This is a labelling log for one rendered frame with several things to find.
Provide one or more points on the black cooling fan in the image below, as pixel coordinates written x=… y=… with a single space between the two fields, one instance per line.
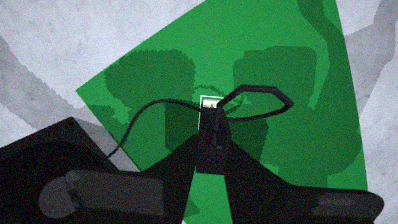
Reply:
x=32 y=171

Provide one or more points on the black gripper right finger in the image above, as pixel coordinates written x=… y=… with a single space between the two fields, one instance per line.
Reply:
x=258 y=196

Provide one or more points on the green circuit board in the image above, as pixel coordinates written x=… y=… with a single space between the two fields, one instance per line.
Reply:
x=204 y=55

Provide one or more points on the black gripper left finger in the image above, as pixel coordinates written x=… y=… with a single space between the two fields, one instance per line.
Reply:
x=161 y=191

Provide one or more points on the black cable with plug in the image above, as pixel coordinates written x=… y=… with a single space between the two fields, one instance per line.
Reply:
x=214 y=130

